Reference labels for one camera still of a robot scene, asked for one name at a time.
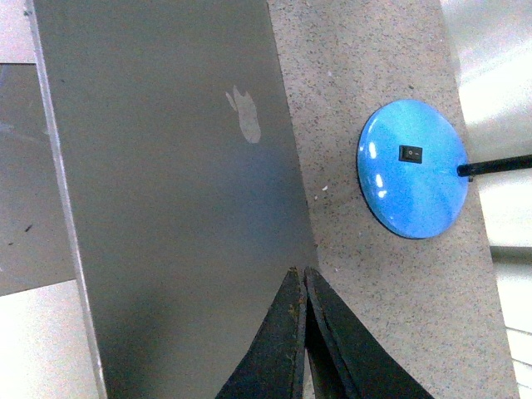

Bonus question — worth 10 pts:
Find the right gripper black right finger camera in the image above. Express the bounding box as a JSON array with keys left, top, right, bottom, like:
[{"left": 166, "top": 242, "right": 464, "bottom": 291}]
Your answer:
[{"left": 305, "top": 268, "right": 431, "bottom": 398}]

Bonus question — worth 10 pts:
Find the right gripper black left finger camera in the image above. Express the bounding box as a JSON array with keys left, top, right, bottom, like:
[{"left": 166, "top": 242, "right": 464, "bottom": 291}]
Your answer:
[{"left": 217, "top": 268, "right": 307, "bottom": 398}]

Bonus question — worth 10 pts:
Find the grey laptop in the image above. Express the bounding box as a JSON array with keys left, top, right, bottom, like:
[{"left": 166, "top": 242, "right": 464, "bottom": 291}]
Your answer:
[{"left": 31, "top": 1, "right": 317, "bottom": 398}]

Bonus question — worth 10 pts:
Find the blue desk lamp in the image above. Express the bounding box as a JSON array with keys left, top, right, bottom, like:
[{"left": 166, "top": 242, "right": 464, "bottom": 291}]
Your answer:
[{"left": 357, "top": 99, "right": 531, "bottom": 239}]

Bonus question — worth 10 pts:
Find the white curtain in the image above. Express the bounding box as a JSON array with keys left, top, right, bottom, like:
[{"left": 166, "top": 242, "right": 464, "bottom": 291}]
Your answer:
[{"left": 441, "top": 1, "right": 531, "bottom": 398}]

